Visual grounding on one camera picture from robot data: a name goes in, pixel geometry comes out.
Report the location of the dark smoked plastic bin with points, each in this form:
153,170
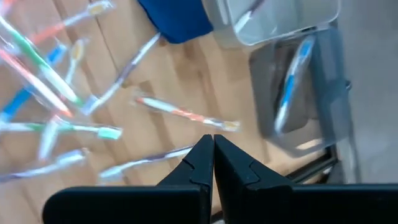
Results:
329,93

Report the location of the blue toothbrush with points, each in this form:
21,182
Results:
48,140
15,104
290,87

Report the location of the blue cloth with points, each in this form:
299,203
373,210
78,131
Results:
177,18

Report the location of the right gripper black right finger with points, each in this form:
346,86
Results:
311,205

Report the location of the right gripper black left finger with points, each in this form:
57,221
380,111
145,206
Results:
124,205

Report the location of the grey plastic bin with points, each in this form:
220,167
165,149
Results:
295,21

